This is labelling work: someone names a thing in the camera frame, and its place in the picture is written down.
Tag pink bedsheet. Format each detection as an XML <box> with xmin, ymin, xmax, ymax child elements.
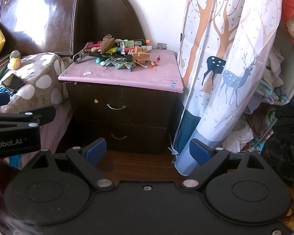
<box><xmin>5</xmin><ymin>100</ymin><xmax>74</xmax><ymax>169</ymax></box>

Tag green stick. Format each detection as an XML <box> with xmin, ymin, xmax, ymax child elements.
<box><xmin>0</xmin><ymin>62</ymin><xmax>10</xmax><ymax>88</ymax></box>

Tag orange string toy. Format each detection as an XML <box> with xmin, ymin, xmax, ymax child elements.
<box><xmin>146</xmin><ymin>56</ymin><xmax>162</xmax><ymax>70</ymax></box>

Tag pile of light clothes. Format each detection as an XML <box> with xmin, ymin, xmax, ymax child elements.
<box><xmin>223</xmin><ymin>17</ymin><xmax>294</xmax><ymax>157</ymax></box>

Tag red white marker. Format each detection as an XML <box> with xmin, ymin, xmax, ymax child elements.
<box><xmin>122</xmin><ymin>45</ymin><xmax>152</xmax><ymax>54</ymax></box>

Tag brown white-spotted blanket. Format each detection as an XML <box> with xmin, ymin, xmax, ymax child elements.
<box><xmin>0</xmin><ymin>52</ymin><xmax>73</xmax><ymax>114</ymax></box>

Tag deer print fabric cover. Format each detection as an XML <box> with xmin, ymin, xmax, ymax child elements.
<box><xmin>170</xmin><ymin>0</ymin><xmax>284</xmax><ymax>177</ymax></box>

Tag brown pouch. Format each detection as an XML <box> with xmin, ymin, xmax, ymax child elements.
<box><xmin>100</xmin><ymin>34</ymin><xmax>118</xmax><ymax>54</ymax></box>

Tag dark wooden nightstand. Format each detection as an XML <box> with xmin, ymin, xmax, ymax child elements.
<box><xmin>58</xmin><ymin>49</ymin><xmax>184</xmax><ymax>156</ymax></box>

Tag dark drawer with round sticker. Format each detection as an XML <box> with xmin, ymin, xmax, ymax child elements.
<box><xmin>68</xmin><ymin>83</ymin><xmax>177</xmax><ymax>129</ymax></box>

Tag black smartphone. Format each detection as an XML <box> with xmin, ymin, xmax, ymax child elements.
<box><xmin>1</xmin><ymin>73</ymin><xmax>25</xmax><ymax>94</ymax></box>

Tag dark checked cloth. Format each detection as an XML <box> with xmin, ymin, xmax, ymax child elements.
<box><xmin>261</xmin><ymin>103</ymin><xmax>294</xmax><ymax>189</ymax></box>

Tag dark wooden headboard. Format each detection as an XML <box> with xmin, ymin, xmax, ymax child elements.
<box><xmin>0</xmin><ymin>0</ymin><xmax>146</xmax><ymax>57</ymax></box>

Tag dark plain drawer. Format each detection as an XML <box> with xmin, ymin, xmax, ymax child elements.
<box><xmin>76</xmin><ymin>119</ymin><xmax>167</xmax><ymax>155</ymax></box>

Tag yellow green plush balls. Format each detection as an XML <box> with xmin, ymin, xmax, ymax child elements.
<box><xmin>8</xmin><ymin>50</ymin><xmax>21</xmax><ymax>70</ymax></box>

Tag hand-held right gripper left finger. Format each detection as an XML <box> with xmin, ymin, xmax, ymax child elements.
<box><xmin>31</xmin><ymin>138</ymin><xmax>115</xmax><ymax>191</ymax></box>

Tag wooden interlocking puzzle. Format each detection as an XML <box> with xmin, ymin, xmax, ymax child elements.
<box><xmin>129</xmin><ymin>45</ymin><xmax>150</xmax><ymax>64</ymax></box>

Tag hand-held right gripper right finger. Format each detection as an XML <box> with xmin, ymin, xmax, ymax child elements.
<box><xmin>181</xmin><ymin>138</ymin><xmax>266</xmax><ymax>190</ymax></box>

